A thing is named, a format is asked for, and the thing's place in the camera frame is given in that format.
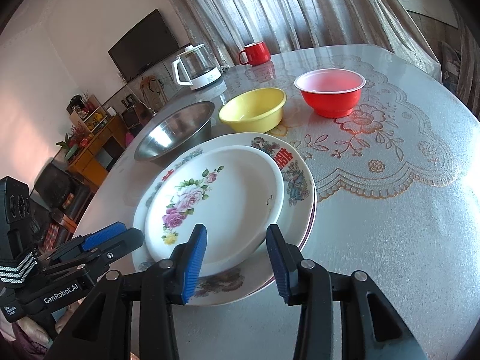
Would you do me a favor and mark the red double-happiness plate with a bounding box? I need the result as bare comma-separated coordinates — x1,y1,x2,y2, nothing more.
133,133,317,306

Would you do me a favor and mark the large purple floral plate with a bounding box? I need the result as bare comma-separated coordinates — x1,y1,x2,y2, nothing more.
258,194,318,290

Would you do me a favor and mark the small rose plate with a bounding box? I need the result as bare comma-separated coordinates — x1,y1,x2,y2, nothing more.
144,145,284,276

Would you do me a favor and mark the stainless steel bowl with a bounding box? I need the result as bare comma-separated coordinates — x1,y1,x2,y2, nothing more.
134,101,215,164

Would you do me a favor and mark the yellow plastic bowl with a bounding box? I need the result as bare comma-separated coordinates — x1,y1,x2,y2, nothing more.
219,88,287,133

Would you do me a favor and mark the red plastic bowl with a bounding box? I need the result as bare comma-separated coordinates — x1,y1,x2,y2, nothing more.
294,68,366,119

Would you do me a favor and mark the person's left hand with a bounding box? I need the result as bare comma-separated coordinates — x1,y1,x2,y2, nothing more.
55,298,84,334

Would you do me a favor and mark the black leather armchair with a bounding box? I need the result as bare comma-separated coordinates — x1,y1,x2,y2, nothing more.
31,162,93,248

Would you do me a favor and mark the orange wooden desk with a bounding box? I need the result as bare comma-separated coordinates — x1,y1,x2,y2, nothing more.
67,116,127,189

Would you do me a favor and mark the wooden desktop shelf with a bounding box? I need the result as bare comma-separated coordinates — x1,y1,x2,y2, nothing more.
67,94,109,135

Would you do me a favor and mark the lace patterned table cover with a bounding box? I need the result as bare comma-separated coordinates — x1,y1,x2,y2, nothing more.
225,49,459,200

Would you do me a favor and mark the white glass electric kettle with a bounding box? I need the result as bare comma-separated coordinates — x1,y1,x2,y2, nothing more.
172,44,221,90

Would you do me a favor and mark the red mug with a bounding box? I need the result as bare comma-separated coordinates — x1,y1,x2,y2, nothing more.
238,41,271,66

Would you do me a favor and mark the beige window curtain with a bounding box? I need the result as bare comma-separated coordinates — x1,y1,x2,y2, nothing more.
169,0,442,80

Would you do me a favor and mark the black wall television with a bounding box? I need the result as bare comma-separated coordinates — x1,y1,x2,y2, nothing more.
108,9,179,82

